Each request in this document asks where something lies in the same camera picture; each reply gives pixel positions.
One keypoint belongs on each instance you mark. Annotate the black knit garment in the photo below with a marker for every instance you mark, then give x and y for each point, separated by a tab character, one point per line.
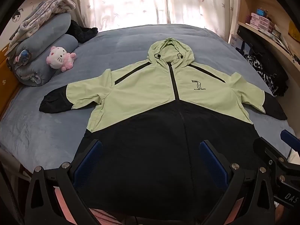
82	32

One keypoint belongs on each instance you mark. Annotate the cartoon wall sticker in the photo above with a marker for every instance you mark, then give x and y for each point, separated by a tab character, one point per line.
16	16

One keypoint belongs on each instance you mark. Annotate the blue-grey bed blanket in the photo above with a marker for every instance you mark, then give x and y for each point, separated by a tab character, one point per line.
46	126

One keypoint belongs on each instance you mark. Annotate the person's pink pants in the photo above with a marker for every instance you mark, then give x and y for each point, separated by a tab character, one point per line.
63	199

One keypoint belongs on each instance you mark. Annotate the green and black hooded jacket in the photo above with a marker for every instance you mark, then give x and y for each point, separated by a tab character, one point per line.
140	91

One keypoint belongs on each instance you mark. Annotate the white patterned curtain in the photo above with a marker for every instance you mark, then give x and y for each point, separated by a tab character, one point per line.
105	2
201	2

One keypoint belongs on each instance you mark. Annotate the white cardboard box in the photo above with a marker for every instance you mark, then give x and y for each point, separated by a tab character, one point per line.
235	41

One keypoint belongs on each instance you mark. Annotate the stack of papers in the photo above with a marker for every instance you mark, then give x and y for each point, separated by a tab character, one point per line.
280	41

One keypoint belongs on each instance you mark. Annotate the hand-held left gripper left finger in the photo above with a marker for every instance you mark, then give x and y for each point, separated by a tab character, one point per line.
90	161

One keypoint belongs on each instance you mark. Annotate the small blue box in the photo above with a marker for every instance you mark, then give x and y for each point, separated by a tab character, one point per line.
262	12

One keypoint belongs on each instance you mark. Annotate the black bag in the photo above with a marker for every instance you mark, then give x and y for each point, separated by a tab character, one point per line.
274	70

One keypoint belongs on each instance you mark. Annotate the wooden headboard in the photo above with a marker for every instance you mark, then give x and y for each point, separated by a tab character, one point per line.
7	86

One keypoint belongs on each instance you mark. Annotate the white purple patterned blanket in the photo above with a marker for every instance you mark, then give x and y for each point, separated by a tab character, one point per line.
46	11

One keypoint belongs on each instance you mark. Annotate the stack of pink boxes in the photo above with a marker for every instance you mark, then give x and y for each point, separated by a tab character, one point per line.
261	22

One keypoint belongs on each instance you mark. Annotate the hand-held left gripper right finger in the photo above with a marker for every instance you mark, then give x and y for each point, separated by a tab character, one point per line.
214	164

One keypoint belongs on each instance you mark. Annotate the black white patterned cloth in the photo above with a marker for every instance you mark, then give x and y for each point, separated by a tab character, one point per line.
255	64

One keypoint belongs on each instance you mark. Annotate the pink white cat plush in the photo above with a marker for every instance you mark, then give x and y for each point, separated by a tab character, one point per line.
56	57

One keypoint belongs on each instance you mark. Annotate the folded blue-grey quilt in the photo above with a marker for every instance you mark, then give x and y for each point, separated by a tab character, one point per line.
49	46

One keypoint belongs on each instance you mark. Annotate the wooden shelf unit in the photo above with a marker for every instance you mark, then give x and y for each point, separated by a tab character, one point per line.
257	2

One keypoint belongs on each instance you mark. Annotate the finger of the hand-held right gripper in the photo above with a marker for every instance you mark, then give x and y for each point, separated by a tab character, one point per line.
262	144
290	139

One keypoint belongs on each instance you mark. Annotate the yellow paper sheet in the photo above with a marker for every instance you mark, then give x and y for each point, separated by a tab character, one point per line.
294	30

